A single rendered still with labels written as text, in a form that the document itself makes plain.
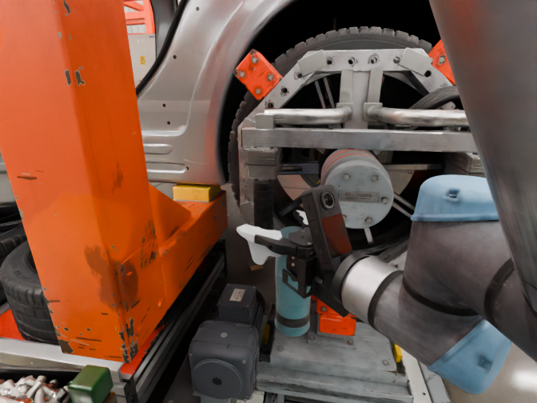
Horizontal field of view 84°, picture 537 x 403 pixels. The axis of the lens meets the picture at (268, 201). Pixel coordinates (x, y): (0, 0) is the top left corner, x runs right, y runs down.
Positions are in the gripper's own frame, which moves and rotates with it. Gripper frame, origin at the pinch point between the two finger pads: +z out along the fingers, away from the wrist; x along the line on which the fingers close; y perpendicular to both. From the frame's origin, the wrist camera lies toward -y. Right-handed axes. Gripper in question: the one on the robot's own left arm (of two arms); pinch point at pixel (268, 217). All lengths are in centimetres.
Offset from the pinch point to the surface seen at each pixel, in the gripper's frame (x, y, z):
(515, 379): 99, 83, -25
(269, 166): -0.1, -9.2, -0.5
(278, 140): 2.7, -13.2, 0.9
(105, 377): -29.0, 17.8, -0.4
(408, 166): 44.6, -2.9, 0.8
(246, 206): 8.4, 6.6, 21.7
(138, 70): 105, -55, 515
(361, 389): 35, 66, -1
